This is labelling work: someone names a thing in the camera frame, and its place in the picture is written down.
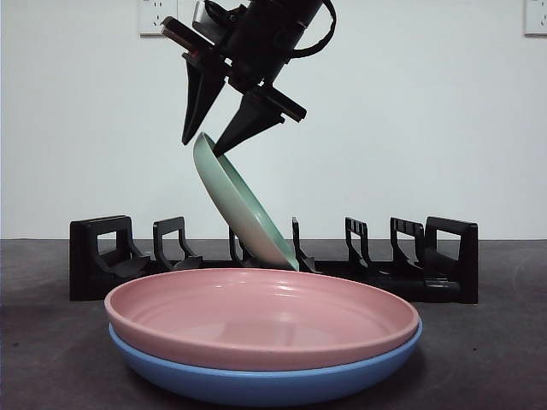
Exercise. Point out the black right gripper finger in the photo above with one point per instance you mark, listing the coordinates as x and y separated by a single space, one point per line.
198 94
252 115

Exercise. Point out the pale green round plate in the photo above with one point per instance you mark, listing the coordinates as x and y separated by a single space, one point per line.
235 200

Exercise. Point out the pink round plate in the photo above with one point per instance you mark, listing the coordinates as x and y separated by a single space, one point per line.
256 350

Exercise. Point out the blue round plate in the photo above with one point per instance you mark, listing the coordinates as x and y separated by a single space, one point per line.
265 382

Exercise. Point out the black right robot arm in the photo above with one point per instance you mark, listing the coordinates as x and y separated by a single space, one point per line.
282 8

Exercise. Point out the black plastic plate rack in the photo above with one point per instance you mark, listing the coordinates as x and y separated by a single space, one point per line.
466 265

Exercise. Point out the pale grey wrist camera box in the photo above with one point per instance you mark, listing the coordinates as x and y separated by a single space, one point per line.
203 21

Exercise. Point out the white wall socket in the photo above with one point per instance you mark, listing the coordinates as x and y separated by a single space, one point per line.
536 25
149 25

